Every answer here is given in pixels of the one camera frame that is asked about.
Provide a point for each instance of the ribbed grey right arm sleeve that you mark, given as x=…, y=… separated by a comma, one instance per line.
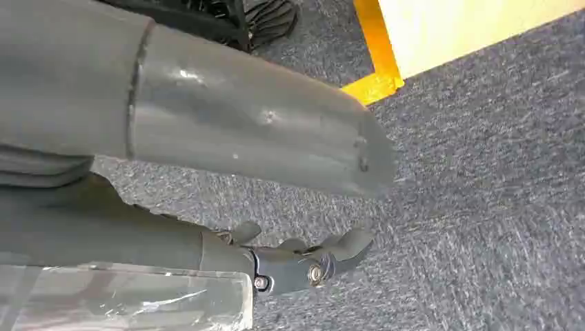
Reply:
x=41, y=169

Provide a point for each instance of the yellow floor tape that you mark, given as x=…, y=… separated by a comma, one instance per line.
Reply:
x=377, y=68

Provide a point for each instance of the black robot foot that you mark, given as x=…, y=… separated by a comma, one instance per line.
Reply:
x=215, y=18

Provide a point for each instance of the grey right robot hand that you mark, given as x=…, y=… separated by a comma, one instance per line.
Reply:
x=237, y=119

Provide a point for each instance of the pale yellow board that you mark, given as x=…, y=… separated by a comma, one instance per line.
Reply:
x=448, y=27

